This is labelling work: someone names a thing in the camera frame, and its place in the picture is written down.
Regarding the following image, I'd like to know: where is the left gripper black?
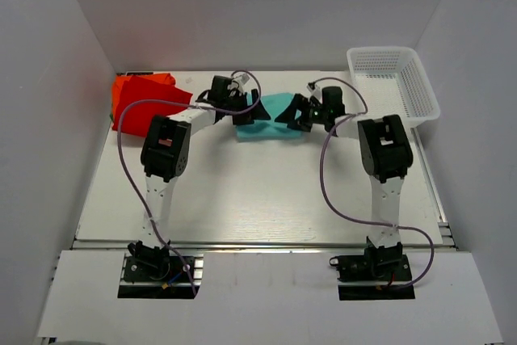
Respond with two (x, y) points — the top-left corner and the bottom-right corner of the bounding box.
(224, 90), (271, 126)

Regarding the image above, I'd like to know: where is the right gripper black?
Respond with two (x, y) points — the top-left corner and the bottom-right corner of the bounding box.
(275, 96), (330, 136)

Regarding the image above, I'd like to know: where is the teal t shirt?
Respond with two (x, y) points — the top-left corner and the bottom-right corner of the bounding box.
(235, 92), (308, 144)

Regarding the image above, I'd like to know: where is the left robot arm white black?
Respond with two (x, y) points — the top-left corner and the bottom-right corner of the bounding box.
(141, 70), (271, 243)

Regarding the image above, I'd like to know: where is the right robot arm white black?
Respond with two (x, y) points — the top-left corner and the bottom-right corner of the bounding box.
(275, 83), (414, 250)

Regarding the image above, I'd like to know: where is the white plastic basket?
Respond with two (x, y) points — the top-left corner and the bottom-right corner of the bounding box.
(347, 46), (440, 128)

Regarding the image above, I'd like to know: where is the red folded t shirt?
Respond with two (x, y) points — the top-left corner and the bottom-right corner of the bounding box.
(111, 82), (192, 137)

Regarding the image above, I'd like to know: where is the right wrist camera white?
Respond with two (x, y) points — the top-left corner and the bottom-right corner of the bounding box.
(307, 82), (322, 100)

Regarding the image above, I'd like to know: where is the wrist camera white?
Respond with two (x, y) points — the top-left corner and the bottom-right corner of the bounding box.
(228, 73), (250, 94)
(307, 82), (322, 100)

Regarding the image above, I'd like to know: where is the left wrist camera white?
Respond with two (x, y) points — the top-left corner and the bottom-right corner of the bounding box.
(228, 73), (250, 94)

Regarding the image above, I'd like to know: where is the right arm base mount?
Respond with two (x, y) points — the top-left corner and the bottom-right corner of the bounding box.
(329, 242), (415, 301)

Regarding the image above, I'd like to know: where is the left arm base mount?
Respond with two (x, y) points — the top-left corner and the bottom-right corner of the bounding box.
(117, 241), (201, 300)

